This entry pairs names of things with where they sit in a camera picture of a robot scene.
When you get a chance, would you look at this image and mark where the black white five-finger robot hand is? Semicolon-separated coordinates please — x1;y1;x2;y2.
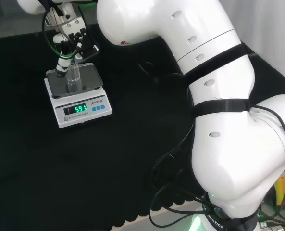
49;16;101;78

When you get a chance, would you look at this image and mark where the small clear glass beaker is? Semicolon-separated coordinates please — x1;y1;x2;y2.
65;61;82;94

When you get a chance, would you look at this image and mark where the electronic balance with steel pan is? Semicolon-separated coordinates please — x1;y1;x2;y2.
44;62;113;129

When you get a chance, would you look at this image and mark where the black bench cloth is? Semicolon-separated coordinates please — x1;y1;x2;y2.
0;23;285;231

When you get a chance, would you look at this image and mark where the yellow stop button box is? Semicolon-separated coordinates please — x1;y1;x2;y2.
274;173;285;209

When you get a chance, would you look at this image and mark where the green cable loop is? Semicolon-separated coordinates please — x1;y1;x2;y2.
42;9;77;59

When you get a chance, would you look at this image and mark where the black cable bundle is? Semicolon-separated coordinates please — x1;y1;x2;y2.
136;61;194;108

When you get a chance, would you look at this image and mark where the thin black cable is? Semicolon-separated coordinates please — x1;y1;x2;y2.
149;125;209;227

